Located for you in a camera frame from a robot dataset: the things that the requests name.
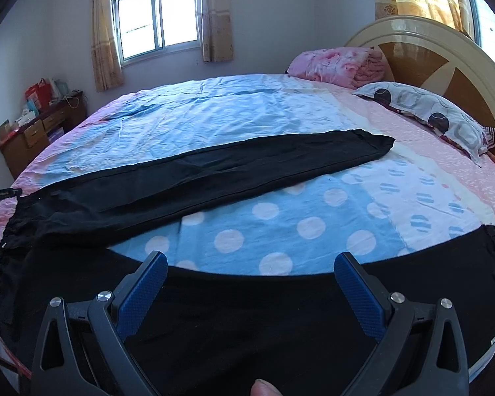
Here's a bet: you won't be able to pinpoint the black pants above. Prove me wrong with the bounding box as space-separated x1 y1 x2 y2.
0 130 495 395

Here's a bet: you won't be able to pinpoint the right hand thumb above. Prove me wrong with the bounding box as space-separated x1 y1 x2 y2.
250 379 282 396

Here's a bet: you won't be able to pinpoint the wooden desk with drawers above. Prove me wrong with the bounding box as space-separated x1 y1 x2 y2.
0 90 87 180

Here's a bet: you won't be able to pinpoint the cardboard box on desk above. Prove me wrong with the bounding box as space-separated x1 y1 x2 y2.
0 120 11 141

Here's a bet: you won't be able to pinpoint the red gift bag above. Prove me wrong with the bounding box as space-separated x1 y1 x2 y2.
25 78 52 110

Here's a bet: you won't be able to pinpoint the blue pink polka-dot bedsheet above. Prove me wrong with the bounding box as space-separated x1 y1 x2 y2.
0 72 495 380

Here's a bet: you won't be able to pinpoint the beige left curtain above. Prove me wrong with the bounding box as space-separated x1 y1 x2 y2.
91 0 124 92

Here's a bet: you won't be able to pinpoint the beige curtain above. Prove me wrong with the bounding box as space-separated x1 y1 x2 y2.
91 0 124 92
196 0 234 63

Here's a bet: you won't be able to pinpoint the grey patterned pillow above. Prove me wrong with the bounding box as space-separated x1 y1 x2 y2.
353 82 494 167

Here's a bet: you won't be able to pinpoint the pink floral folded blanket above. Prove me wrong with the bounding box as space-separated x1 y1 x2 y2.
287 47 388 89

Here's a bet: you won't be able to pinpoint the cream wooden headboard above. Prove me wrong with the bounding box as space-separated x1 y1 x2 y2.
346 15 495 155

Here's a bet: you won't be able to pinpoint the beige right curtain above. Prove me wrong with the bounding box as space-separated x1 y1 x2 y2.
196 0 234 63

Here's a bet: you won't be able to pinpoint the window with metal frame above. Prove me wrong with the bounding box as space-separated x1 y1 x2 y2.
113 0 199 63

